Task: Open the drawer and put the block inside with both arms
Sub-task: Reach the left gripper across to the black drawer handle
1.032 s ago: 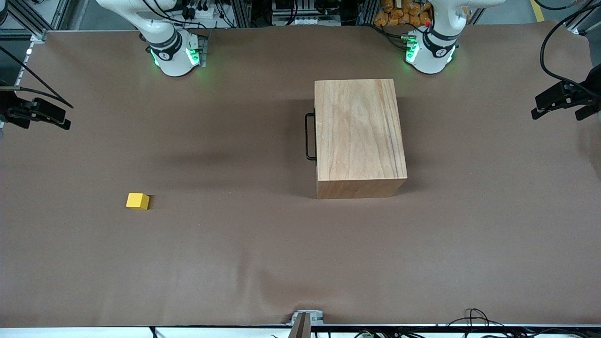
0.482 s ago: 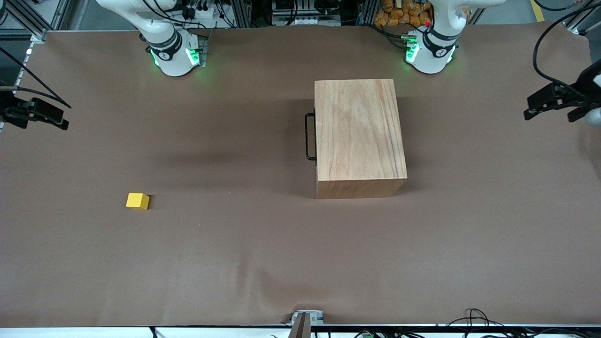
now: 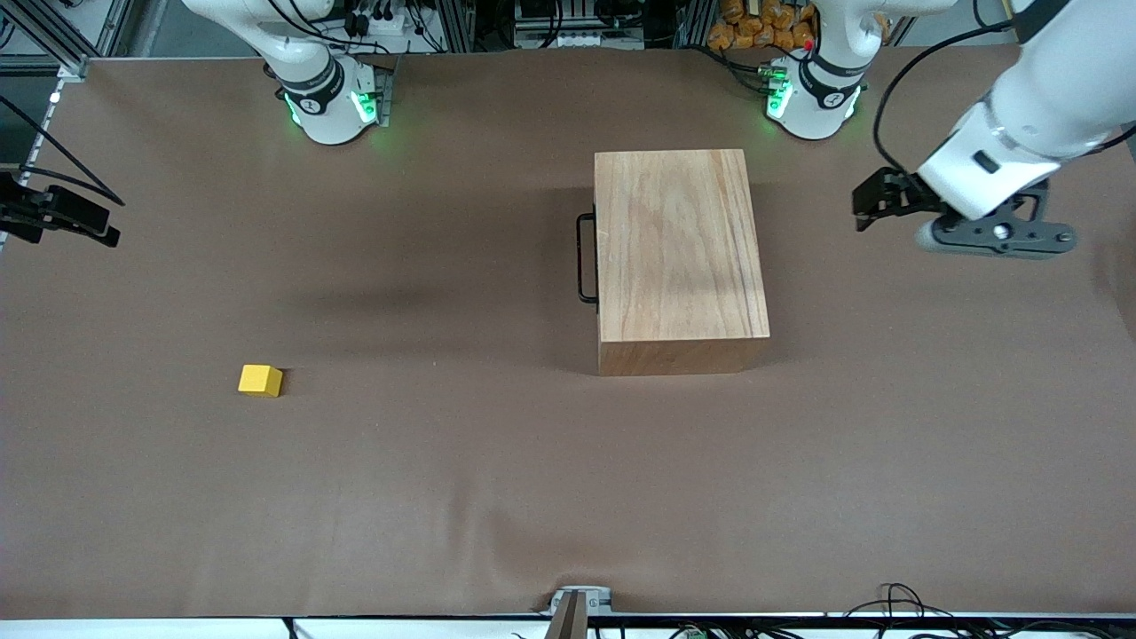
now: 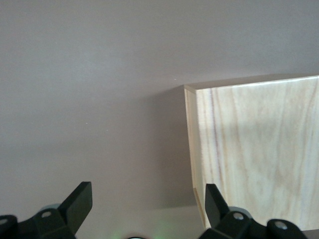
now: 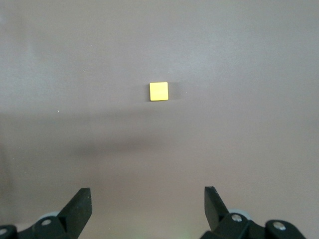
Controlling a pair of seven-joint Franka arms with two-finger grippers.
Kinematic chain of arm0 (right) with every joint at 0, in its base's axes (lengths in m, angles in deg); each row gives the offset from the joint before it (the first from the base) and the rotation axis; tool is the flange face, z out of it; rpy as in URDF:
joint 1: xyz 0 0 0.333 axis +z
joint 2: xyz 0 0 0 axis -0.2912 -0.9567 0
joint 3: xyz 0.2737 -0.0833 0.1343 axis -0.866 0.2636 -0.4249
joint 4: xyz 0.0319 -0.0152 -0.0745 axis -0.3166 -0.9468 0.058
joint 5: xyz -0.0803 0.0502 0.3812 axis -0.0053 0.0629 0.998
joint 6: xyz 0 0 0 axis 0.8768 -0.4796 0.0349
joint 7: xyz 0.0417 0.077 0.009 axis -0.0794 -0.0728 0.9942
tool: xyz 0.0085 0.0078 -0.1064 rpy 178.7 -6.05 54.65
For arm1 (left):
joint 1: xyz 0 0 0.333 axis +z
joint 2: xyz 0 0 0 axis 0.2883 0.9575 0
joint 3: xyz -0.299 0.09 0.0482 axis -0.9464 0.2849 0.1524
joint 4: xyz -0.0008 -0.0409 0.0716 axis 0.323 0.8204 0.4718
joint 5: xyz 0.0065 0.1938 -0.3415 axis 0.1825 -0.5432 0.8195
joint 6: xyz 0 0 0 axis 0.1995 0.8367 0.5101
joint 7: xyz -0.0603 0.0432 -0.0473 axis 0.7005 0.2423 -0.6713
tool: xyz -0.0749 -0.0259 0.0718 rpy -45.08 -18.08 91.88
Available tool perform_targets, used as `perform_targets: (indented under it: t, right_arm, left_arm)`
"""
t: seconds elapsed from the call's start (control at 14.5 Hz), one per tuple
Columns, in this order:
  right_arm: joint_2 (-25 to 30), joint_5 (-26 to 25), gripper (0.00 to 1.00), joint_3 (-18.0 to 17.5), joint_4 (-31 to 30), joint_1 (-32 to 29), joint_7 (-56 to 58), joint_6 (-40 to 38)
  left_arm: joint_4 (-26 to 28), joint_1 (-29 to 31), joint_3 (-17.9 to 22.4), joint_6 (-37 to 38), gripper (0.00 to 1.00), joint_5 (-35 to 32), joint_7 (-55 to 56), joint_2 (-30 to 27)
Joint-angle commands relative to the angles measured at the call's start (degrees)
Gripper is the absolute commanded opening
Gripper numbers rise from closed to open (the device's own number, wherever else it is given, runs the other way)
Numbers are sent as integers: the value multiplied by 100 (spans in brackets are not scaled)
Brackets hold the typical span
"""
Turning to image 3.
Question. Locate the yellow block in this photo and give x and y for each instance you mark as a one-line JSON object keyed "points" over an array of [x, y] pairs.
{"points": [[259, 380]]}

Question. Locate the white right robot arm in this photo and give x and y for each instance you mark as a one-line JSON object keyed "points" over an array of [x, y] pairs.
{"points": [[328, 115]]}

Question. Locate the pile of orange objects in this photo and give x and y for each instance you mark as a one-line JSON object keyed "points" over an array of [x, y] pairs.
{"points": [[763, 22]]}

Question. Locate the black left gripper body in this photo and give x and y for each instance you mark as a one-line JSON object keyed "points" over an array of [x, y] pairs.
{"points": [[898, 193]]}

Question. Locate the aluminium frame profile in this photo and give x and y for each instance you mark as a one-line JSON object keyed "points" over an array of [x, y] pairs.
{"points": [[49, 40]]}

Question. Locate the brown table cover sheet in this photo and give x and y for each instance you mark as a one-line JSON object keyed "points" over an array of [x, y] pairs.
{"points": [[444, 488]]}

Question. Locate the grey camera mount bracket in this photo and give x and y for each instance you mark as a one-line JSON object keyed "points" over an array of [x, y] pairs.
{"points": [[579, 603]]}

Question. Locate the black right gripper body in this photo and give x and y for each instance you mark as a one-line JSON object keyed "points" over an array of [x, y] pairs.
{"points": [[35, 211]]}

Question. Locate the wooden drawer cabinet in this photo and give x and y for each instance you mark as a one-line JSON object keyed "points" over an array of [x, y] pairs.
{"points": [[679, 257]]}

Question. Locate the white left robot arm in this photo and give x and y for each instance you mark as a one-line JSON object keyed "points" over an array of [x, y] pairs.
{"points": [[1056, 80]]}

